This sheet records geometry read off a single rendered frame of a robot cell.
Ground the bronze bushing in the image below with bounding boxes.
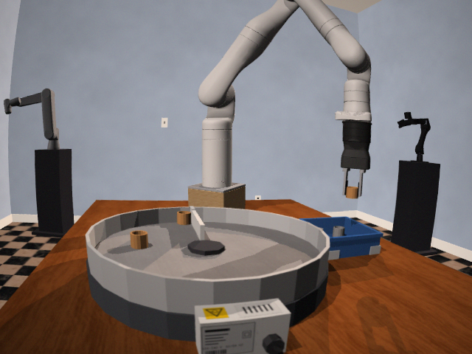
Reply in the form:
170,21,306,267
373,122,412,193
177,211,191,225
130,230,148,249
346,187,358,199

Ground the blue crate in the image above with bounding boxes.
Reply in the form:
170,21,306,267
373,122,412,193
299,216,384,260

